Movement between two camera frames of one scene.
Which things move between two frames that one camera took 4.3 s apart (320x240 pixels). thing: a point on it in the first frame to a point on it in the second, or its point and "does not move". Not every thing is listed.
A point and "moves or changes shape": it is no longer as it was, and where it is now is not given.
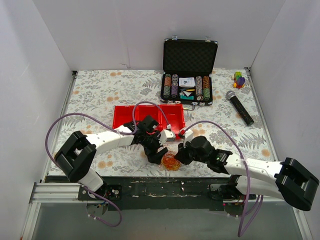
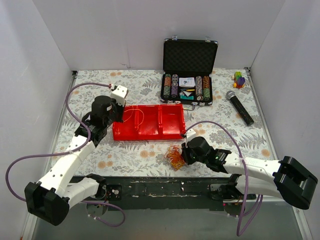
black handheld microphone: x=231 y=95 does not move
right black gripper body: x=184 y=155 does not move
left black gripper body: x=155 y=152 to x=119 y=113
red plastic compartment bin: x=167 y=116 does not move
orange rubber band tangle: x=169 y=161 moves or changes shape
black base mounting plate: x=169 y=193 does not move
